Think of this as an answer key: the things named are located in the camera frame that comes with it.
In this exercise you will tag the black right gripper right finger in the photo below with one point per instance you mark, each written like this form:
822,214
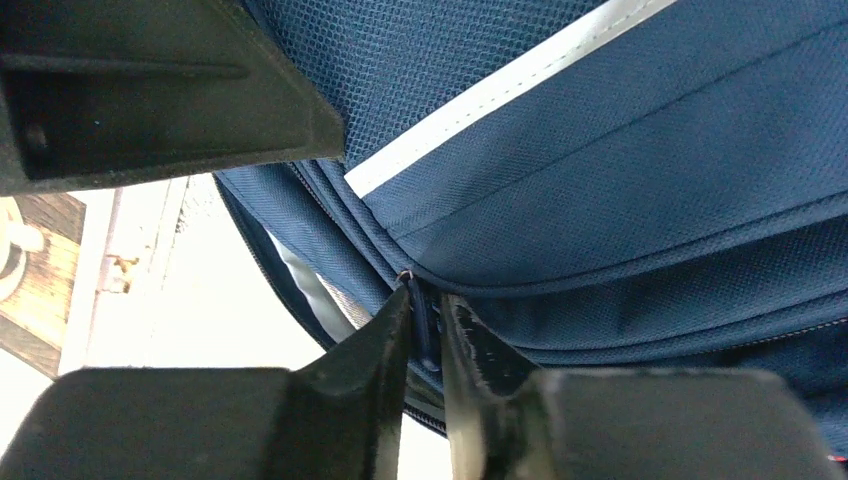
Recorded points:
507,418

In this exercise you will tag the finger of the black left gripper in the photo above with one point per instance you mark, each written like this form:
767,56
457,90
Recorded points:
104,94

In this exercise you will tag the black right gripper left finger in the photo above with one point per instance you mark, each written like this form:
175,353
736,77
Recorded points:
337,418

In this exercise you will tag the navy blue student backpack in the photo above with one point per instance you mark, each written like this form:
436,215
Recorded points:
606,183

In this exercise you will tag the white coffee cover book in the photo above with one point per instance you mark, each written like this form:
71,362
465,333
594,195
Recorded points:
76,267

